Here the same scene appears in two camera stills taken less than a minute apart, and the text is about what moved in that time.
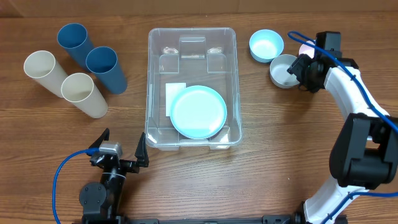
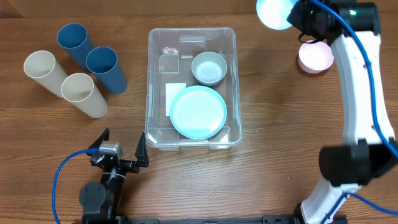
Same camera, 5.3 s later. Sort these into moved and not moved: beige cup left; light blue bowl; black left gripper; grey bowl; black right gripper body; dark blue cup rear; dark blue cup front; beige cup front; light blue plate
Moved: light blue bowl; black right gripper body; grey bowl
Not moved: beige cup left; light blue plate; dark blue cup front; black left gripper; beige cup front; dark blue cup rear
